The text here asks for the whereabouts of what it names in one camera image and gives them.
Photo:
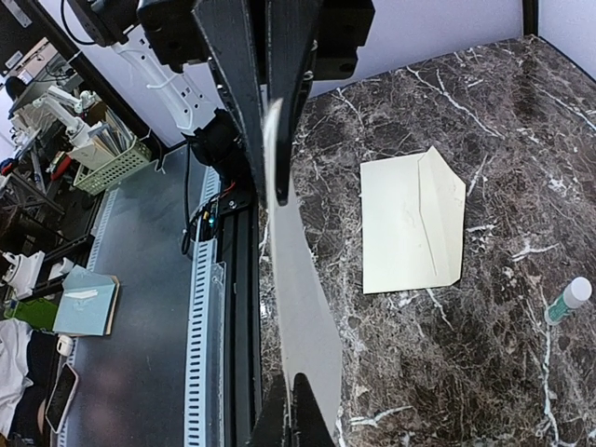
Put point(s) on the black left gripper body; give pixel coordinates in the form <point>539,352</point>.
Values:
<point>343,28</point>

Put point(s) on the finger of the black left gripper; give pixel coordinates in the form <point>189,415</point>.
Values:
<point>291,32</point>
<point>226,29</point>

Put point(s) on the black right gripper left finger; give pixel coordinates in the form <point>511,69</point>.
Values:
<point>274,420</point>

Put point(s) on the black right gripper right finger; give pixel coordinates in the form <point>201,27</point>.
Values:
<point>308,428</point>

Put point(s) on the beige letter paper sheet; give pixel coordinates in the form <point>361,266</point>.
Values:
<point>309,339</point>

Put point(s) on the cream paper envelope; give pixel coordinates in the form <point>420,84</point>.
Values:
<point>413,210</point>

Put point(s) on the green white glue stick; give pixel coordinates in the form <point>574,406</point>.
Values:
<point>575,294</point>

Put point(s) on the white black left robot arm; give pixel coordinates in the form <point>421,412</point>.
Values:
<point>190,96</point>

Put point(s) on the green plastic basket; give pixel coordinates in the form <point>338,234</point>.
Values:
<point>96,181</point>

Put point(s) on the smartphone in pink case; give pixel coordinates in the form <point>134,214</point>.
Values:
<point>61,398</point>

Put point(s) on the light blue notebook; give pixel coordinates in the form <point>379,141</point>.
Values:
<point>87,305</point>

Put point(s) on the white earbuds case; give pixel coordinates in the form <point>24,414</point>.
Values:
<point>65,345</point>

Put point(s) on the white cloth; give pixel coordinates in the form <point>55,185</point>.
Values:
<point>15,337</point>

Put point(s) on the white slotted cable duct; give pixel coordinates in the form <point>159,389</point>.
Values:
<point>202,401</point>

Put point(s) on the black front rail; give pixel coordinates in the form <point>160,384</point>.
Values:
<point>242,369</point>

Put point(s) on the black right frame post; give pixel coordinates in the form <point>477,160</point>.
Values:
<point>530,17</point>

